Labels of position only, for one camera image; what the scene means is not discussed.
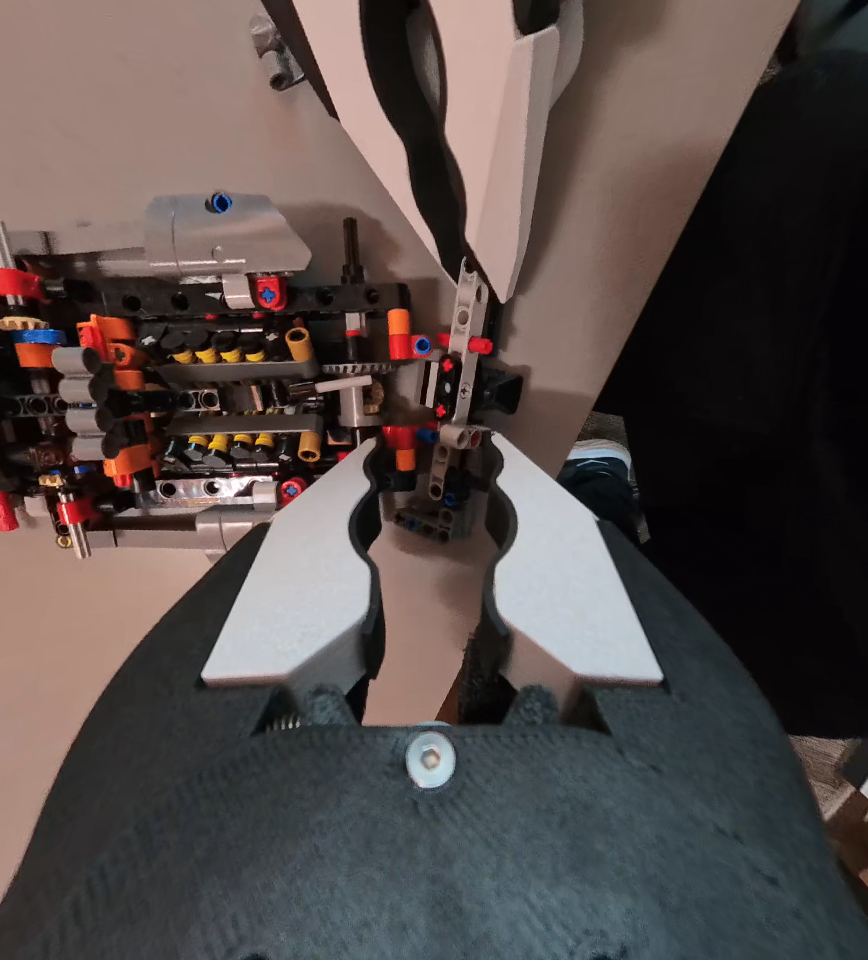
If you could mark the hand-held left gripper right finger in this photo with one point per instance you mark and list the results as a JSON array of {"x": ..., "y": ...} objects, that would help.
[{"x": 569, "y": 585}]

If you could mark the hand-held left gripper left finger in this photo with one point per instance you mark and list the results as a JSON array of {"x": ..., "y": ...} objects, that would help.
[{"x": 291, "y": 585}]

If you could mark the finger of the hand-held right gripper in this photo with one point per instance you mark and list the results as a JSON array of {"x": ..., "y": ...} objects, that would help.
[
  {"x": 501, "y": 150},
  {"x": 351, "y": 75}
]

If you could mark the light grey lego beam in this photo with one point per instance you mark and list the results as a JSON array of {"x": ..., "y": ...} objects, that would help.
[{"x": 465, "y": 315}]

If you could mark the multicoloured lego vehicle model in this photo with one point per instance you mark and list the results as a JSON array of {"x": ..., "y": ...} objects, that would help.
[{"x": 201, "y": 367}]

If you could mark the small grey lego piece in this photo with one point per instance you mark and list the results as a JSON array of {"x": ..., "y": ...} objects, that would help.
[{"x": 280, "y": 52}]

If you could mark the person's black and white shoe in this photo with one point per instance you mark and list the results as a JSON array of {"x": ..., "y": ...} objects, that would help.
[{"x": 599, "y": 480}]

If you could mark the person's black trouser leg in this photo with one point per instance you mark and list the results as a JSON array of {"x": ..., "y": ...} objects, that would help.
[{"x": 779, "y": 375}]

